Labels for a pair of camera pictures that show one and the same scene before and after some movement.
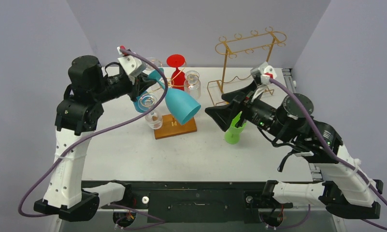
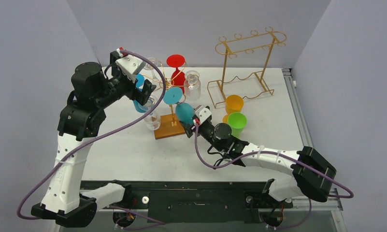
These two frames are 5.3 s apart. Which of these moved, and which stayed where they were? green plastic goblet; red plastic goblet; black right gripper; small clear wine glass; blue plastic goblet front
Moved: black right gripper; blue plastic goblet front
Stayed: small clear wine glass; red plastic goblet; green plastic goblet
